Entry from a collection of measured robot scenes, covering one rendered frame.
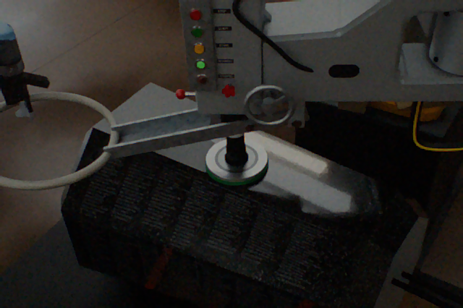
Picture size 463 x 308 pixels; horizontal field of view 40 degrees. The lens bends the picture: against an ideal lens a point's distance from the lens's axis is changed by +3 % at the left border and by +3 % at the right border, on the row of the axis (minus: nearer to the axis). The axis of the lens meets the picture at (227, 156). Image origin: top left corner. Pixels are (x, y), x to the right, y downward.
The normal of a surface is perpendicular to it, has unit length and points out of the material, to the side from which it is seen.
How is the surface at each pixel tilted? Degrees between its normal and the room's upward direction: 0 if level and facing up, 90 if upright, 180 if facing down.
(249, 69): 90
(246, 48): 90
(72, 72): 0
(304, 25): 4
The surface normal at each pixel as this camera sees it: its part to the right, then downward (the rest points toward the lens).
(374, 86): -0.08, 0.68
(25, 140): -0.05, -0.74
